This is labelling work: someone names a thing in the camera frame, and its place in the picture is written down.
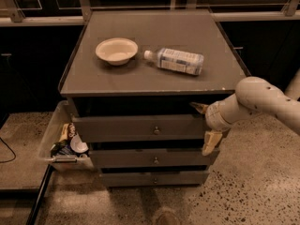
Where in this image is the grey middle drawer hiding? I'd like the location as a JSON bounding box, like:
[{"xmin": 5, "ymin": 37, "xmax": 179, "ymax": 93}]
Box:
[{"xmin": 89, "ymin": 148, "xmax": 219, "ymax": 168}]

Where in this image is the grey drawer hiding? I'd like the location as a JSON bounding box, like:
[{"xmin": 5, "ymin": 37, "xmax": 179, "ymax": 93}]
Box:
[
  {"xmin": 100, "ymin": 171, "xmax": 209, "ymax": 187},
  {"xmin": 72, "ymin": 114, "xmax": 210, "ymax": 143},
  {"xmin": 89, "ymin": 148, "xmax": 219, "ymax": 168}
]

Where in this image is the grey top drawer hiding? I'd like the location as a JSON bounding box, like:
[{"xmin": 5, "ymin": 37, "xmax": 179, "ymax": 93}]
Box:
[{"xmin": 72, "ymin": 114, "xmax": 210, "ymax": 143}]

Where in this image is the white paper bowl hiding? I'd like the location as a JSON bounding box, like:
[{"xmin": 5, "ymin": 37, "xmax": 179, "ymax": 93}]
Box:
[{"xmin": 95, "ymin": 37, "xmax": 138, "ymax": 66}]

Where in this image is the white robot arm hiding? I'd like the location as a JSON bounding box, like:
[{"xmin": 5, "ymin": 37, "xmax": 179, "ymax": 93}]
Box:
[{"xmin": 190, "ymin": 76, "xmax": 300, "ymax": 156}]

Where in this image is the clear plastic water bottle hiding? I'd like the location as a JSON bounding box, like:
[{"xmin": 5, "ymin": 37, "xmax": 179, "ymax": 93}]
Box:
[{"xmin": 143, "ymin": 48, "xmax": 204, "ymax": 76}]

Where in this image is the grey bottom drawer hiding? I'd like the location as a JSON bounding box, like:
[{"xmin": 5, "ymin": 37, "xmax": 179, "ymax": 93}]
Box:
[{"xmin": 100, "ymin": 171, "xmax": 209, "ymax": 187}]

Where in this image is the clear plastic storage bin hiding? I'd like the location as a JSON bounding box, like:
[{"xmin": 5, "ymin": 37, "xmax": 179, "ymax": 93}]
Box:
[{"xmin": 38, "ymin": 100, "xmax": 94, "ymax": 172}]

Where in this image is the black floor cable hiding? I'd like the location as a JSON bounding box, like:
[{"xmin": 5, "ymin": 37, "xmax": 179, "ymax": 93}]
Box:
[{"xmin": 0, "ymin": 137, "xmax": 17, "ymax": 164}]

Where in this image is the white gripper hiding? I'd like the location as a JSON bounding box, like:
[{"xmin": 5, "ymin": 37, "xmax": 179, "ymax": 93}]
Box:
[{"xmin": 189, "ymin": 101, "xmax": 232, "ymax": 156}]

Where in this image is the grey drawer cabinet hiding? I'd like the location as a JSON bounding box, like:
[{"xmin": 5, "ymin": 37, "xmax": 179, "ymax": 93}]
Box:
[{"xmin": 60, "ymin": 10, "xmax": 249, "ymax": 175}]

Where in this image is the snack bag in bin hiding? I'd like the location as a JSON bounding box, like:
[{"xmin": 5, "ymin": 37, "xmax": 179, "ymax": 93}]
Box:
[{"xmin": 51, "ymin": 123, "xmax": 77, "ymax": 157}]

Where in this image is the metal railing frame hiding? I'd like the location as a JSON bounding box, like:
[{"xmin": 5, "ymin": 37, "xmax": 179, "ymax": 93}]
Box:
[{"xmin": 1, "ymin": 0, "xmax": 300, "ymax": 25}]

